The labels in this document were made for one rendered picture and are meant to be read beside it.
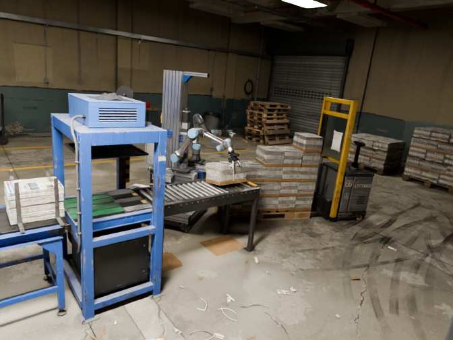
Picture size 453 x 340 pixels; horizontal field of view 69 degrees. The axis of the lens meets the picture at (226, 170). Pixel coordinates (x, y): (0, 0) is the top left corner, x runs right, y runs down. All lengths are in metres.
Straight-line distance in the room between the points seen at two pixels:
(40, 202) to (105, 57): 7.89
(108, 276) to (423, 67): 9.47
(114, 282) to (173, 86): 2.45
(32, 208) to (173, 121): 2.17
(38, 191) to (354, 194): 4.28
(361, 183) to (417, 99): 5.52
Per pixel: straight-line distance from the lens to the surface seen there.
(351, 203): 5.51
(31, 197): 2.91
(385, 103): 11.00
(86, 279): 2.95
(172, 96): 4.39
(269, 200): 4.94
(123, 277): 3.18
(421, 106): 10.59
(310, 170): 5.09
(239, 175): 3.83
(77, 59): 10.25
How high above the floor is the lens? 2.01
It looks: 16 degrees down
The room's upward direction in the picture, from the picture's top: 5 degrees clockwise
